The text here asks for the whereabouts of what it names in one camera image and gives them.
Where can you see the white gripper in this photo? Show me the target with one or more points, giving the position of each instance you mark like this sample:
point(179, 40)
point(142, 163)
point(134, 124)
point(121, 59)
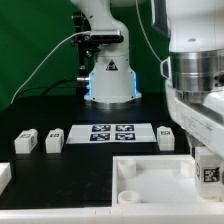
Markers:
point(203, 121)

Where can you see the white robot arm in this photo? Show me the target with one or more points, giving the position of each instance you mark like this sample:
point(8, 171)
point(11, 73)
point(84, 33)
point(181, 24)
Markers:
point(195, 75)

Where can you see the white sheet with tags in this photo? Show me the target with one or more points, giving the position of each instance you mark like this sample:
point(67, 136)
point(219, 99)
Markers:
point(111, 133)

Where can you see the white left obstacle block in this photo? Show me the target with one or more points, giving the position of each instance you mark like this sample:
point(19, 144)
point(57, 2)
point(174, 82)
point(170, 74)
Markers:
point(5, 176)

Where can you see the white front wall strip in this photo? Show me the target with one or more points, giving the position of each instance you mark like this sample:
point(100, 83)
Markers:
point(121, 214)

